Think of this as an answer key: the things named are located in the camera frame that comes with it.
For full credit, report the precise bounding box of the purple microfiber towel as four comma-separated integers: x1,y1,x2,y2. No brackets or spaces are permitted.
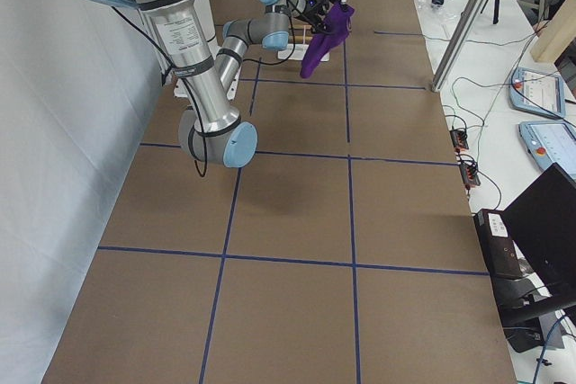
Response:
300,4,355,79

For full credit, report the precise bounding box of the black mini computer box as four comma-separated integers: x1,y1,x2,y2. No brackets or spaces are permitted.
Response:
473,209,523,280

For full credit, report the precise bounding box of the upper blue teach pendant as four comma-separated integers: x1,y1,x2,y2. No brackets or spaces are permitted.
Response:
509,67,566,119

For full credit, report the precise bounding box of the upper black orange hub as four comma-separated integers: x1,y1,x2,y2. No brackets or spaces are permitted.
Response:
449,129,469,153

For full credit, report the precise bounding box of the white towel rack base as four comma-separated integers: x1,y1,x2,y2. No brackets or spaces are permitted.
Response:
276,43,330,63

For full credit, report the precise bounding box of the lower blue teach pendant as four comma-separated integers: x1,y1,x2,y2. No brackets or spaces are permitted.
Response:
518,121,576,179

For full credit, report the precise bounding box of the black monitor stand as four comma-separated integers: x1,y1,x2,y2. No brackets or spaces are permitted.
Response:
491,277,575,353

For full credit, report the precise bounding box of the blue teach pendant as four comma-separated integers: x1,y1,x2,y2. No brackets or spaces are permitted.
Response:
518,121,576,179
509,67,566,119

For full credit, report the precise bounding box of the aluminium frame post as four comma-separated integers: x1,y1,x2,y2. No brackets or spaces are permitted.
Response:
431,0,487,92

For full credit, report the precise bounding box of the short wooden rack rod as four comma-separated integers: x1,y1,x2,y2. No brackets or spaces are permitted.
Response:
289,33,313,44

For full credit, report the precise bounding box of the black computer monitor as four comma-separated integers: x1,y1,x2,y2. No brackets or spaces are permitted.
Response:
502,163,575,293

